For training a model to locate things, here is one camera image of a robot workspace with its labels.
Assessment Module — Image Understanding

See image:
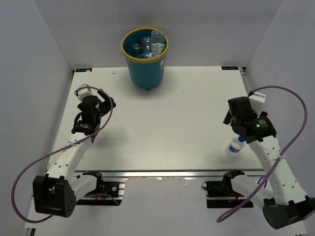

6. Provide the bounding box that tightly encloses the bottle blue cap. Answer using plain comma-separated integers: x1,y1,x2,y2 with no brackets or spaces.
228,136,246,154

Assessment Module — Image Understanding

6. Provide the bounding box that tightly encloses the clear unlabelled bottle white cap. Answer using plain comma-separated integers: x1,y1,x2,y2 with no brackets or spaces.
137,52,156,59

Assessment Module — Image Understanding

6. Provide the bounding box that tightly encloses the clear bottle blue label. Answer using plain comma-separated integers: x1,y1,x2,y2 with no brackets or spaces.
142,36,151,53
132,44,142,50

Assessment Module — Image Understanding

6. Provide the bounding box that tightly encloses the clear bottle green white label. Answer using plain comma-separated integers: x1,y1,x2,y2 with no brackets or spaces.
151,30,166,56

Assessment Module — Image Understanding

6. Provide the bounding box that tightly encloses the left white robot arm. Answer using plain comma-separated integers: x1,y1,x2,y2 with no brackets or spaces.
32,85,116,218

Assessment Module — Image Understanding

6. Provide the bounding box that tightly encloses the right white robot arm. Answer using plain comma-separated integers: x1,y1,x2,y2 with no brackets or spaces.
222,96,315,230

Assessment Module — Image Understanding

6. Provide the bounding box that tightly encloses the teal bin with yellow rim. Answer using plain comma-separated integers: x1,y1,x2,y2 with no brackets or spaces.
121,27,169,90

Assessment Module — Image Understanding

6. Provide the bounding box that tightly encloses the right blue table sticker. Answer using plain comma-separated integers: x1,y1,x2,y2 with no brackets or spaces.
221,66,239,70

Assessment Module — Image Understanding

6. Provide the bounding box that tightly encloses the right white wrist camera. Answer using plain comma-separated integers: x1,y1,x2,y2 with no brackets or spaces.
248,91,266,114

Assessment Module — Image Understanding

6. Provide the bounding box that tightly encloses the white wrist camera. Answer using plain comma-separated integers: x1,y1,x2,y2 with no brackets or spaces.
248,91,266,114
74,84,93,102

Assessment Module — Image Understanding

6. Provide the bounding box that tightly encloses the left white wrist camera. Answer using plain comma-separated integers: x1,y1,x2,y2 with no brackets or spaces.
74,84,93,102

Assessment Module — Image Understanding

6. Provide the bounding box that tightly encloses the aluminium right side rail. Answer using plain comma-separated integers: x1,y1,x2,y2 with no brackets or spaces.
240,67,275,164

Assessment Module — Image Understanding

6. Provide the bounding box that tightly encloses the aluminium rail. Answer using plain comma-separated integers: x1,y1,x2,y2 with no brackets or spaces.
45,168,279,180
240,67,275,164

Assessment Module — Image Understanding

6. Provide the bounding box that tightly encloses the aluminium front rail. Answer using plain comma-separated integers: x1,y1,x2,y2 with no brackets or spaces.
45,168,279,180

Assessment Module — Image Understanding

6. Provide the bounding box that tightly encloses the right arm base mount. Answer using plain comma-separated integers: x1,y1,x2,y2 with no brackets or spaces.
201,170,245,209

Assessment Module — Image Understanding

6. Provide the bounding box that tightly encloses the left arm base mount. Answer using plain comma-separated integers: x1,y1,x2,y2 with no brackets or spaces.
72,171,125,206

